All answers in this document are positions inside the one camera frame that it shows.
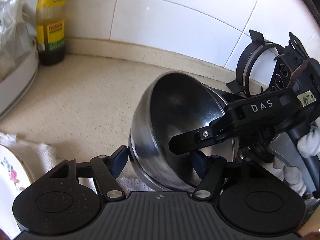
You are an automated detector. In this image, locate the white gloved right hand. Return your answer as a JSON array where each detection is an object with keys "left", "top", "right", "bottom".
[{"left": 267, "top": 124, "right": 319, "bottom": 199}]

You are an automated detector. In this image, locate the black stove pot support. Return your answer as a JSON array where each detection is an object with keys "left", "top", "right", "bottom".
[{"left": 227, "top": 29, "right": 284, "bottom": 98}]

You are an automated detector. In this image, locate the white terry towel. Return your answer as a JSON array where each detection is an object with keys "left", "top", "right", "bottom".
[{"left": 0, "top": 130, "right": 156, "bottom": 196}]

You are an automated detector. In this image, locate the top floral plate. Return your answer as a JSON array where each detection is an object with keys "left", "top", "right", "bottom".
[{"left": 1, "top": 145, "right": 35, "bottom": 195}]

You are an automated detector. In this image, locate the white round condiment tray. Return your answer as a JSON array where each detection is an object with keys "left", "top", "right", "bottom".
[{"left": 1, "top": 23, "right": 39, "bottom": 117}]

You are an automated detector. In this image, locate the yellow green label oil bottle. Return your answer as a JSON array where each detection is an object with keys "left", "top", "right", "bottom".
[{"left": 35, "top": 0, "right": 66, "bottom": 66}]

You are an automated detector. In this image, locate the clear plastic bag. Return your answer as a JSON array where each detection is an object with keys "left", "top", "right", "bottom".
[{"left": 1, "top": 0, "right": 34, "bottom": 81}]

